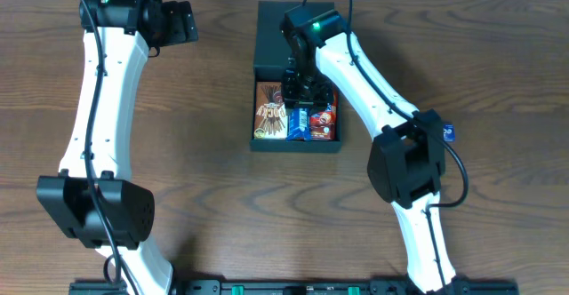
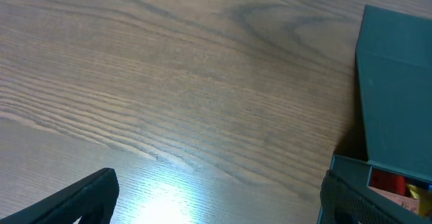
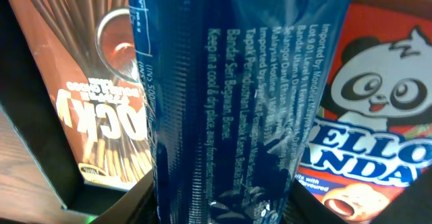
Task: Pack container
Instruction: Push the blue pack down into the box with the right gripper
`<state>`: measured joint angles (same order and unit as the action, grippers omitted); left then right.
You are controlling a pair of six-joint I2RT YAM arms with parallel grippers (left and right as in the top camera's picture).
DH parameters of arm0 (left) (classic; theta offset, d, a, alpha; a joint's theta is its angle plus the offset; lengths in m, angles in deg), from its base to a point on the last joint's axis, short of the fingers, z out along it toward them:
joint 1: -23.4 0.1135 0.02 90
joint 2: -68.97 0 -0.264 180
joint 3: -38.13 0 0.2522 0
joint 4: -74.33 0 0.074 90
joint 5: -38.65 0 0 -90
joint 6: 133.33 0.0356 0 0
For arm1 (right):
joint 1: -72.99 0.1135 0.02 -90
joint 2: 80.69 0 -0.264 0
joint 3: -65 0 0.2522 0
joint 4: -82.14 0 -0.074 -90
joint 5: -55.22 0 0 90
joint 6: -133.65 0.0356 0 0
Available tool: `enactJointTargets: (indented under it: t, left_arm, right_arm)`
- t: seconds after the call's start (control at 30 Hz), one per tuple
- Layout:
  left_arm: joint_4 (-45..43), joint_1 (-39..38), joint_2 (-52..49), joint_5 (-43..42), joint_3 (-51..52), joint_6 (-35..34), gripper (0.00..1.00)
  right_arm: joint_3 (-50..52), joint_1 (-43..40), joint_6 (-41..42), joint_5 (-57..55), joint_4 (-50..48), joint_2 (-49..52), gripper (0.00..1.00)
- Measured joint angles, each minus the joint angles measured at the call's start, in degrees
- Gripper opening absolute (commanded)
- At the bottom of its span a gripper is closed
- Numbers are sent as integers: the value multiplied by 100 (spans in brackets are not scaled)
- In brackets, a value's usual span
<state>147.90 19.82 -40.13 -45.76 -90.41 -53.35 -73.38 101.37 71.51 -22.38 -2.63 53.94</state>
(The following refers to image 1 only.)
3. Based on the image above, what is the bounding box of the red Hello Panda box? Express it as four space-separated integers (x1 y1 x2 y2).
309 90 338 141

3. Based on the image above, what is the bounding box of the brown Pocky box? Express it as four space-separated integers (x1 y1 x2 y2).
252 82 288 140

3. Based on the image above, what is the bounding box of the blue Oreo cookie pack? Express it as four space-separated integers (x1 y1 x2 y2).
286 108 311 141

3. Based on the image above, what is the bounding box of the dark green box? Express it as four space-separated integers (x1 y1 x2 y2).
250 1 342 154

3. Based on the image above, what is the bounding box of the blue Eclipse mint tin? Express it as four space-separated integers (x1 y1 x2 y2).
443 124 456 142

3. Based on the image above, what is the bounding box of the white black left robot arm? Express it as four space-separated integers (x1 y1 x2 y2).
36 0 198 294

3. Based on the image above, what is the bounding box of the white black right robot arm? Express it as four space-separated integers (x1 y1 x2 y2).
280 5 456 294

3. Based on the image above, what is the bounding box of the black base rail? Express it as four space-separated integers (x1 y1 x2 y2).
68 278 520 295

